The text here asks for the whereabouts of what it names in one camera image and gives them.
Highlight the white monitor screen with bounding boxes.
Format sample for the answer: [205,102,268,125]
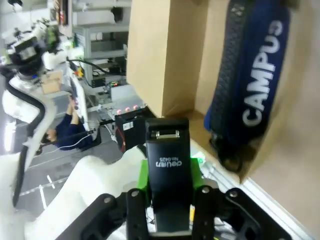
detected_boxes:
[67,74,91,132]

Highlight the brown carton on bench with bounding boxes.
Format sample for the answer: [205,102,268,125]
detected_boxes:
[40,70,64,95]

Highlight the aluminium table edge rail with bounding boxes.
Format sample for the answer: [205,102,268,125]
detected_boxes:
[189,149,320,240]

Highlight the black box with red wires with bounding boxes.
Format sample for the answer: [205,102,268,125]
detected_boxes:
[114,111,148,153]

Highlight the grey metal rack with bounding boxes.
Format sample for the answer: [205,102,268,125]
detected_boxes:
[72,24,131,89]

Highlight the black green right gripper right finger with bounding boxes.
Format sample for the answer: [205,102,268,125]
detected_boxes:
[191,157,292,240]

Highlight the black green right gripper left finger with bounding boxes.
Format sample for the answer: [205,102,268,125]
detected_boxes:
[74,158,151,240]

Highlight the seated person in blue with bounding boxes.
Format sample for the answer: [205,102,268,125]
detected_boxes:
[41,111,102,152]

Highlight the black left arm cable sleeve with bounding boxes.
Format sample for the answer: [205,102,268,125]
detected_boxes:
[4,74,51,206]

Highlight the black deli stapler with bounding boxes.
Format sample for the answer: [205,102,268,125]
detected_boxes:
[144,117,195,232]

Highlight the navy blue CAMPUS pouch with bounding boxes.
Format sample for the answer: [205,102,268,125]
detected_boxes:
[203,0,292,174]

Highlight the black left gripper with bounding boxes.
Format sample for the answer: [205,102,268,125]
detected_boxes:
[8,36,47,76]

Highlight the open brown cardboard box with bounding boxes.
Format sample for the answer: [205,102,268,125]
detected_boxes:
[126,0,320,185]

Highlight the grey control box red lights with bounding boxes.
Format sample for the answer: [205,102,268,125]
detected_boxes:
[109,84,146,114]

